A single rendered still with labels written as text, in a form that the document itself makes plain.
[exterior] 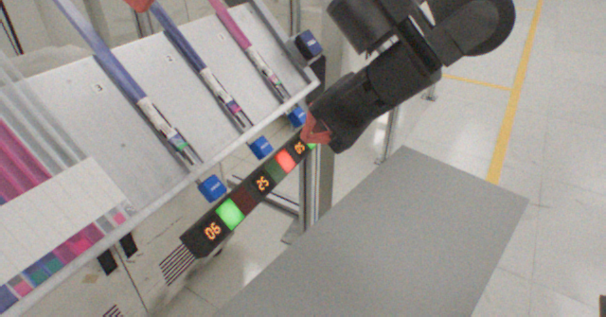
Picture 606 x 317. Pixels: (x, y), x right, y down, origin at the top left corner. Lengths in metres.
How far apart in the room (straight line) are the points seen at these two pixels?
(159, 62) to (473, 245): 0.53
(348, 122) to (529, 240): 1.21
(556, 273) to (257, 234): 1.02
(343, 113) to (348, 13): 0.11
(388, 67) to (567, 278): 1.23
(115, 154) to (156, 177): 0.05
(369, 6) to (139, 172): 0.32
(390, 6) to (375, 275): 0.34
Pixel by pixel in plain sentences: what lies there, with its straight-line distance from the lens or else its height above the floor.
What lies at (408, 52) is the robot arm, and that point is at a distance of 0.35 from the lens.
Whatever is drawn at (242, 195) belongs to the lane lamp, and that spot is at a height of 0.66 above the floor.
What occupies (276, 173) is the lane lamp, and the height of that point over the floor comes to 0.65.
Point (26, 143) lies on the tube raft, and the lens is 0.46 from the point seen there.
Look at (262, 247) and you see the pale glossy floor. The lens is 1.30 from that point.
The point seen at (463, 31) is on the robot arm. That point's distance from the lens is 0.33.
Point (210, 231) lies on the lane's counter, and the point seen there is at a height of 0.66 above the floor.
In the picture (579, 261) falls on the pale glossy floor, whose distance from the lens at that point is 1.57.
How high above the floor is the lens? 1.02
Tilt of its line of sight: 36 degrees down
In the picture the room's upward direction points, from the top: straight up
